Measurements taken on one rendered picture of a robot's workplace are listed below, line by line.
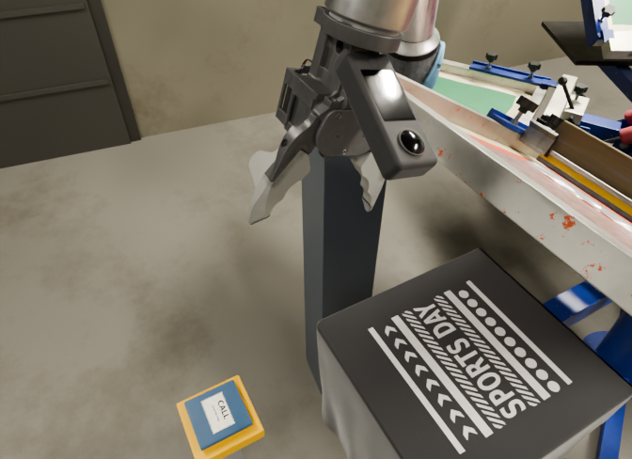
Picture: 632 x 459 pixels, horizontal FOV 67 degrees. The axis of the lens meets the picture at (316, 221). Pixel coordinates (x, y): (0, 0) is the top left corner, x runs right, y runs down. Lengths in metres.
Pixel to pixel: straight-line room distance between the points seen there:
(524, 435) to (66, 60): 2.98
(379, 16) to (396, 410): 0.76
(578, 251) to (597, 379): 0.70
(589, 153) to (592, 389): 0.47
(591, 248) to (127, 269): 2.36
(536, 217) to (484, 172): 0.07
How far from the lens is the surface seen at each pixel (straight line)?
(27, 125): 3.50
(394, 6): 0.41
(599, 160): 1.12
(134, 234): 2.80
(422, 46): 1.06
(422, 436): 0.98
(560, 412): 1.08
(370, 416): 1.00
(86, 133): 3.50
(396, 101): 0.42
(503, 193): 0.51
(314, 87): 0.45
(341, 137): 0.44
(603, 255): 0.47
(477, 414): 1.02
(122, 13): 3.24
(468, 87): 2.01
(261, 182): 0.45
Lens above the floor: 1.83
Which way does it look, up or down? 43 degrees down
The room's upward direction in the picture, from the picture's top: straight up
